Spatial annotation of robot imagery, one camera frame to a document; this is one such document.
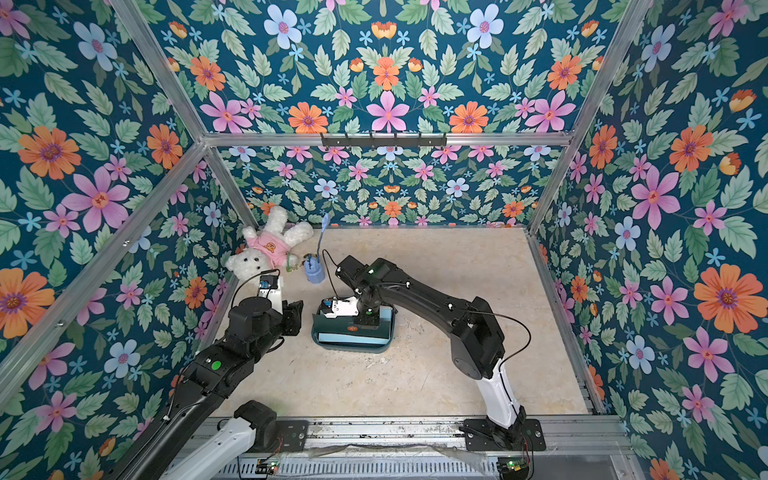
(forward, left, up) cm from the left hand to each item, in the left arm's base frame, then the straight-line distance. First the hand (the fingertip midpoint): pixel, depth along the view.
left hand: (300, 302), depth 74 cm
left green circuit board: (-32, +10, -23) cm, 41 cm away
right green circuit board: (-36, -51, -24) cm, 67 cm away
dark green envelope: (-2, -10, -11) cm, 15 cm away
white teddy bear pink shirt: (+31, +20, -14) cm, 39 cm away
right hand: (0, -15, -10) cm, 18 cm away
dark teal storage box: (-5, -13, -20) cm, 25 cm away
